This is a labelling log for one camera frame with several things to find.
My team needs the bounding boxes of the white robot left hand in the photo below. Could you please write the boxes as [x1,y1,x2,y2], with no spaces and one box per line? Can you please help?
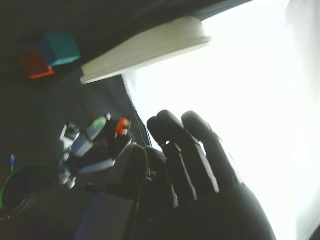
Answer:
[59,109,277,240]

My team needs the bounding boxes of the orange black pliers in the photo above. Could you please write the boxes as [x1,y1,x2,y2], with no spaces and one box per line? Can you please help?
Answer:
[101,113,133,161]

